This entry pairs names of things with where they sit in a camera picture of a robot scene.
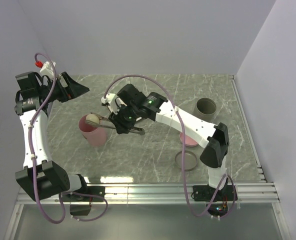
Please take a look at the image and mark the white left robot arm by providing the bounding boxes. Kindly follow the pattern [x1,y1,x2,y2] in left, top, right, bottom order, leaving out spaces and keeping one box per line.
[14,70,89,201]

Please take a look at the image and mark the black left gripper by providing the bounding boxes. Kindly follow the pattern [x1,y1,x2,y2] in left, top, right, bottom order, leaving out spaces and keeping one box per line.
[37,71,89,103]

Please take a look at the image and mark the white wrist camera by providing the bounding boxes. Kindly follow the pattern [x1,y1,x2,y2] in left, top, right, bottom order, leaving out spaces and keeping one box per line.
[101,93,121,114]
[35,60,56,78]

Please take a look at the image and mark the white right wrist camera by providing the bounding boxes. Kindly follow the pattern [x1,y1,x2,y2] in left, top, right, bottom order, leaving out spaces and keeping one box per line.
[101,93,121,114]

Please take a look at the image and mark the grey metal cup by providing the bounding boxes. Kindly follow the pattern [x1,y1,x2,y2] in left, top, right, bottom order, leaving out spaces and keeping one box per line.
[193,98,217,122]

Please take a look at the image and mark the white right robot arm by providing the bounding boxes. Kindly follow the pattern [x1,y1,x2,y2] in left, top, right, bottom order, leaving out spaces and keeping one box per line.
[101,84,229,200]

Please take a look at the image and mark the metal tongs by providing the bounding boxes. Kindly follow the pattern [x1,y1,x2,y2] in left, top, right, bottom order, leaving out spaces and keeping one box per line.
[91,113,145,136]

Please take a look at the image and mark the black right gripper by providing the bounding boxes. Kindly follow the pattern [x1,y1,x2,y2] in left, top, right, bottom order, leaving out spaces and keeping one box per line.
[108,103,140,135]

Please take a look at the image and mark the pink cup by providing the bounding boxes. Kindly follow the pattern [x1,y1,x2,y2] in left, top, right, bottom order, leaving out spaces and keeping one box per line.
[78,115,107,147]

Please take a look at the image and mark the aluminium rail frame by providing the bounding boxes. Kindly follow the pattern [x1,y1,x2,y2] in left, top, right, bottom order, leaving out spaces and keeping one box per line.
[6,74,291,240]

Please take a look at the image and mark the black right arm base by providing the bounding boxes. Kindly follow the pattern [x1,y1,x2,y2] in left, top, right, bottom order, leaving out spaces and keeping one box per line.
[191,183,238,218]

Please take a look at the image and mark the white egg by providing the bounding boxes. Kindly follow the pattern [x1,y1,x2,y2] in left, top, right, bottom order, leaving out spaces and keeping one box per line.
[85,113,101,125]

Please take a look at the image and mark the white square plate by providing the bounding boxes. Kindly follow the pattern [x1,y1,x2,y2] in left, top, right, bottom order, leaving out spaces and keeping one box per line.
[101,97,135,118]

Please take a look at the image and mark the grey lid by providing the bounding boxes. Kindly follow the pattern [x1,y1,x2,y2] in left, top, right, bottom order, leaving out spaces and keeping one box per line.
[174,150,198,172]

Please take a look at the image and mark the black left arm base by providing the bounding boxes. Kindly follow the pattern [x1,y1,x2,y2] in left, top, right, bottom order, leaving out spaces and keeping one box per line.
[62,186,106,217]

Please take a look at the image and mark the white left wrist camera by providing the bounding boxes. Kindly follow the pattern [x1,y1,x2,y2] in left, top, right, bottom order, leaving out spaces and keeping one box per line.
[35,60,56,78]

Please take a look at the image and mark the pink lid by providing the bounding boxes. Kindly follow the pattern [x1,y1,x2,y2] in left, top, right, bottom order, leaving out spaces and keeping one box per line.
[179,132,199,147]

